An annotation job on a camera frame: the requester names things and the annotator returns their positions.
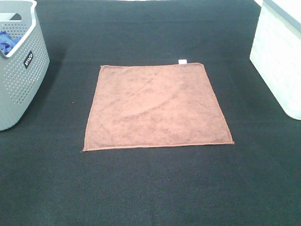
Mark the blue towel in basket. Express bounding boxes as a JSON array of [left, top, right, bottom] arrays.
[[0, 31, 21, 55]]

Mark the grey perforated laundry basket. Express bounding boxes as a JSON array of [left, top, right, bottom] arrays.
[[0, 0, 50, 131]]

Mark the white woven storage basket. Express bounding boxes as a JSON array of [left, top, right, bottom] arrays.
[[250, 0, 301, 120]]

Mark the brown microfiber towel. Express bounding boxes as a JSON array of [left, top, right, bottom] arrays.
[[83, 63, 234, 151]]

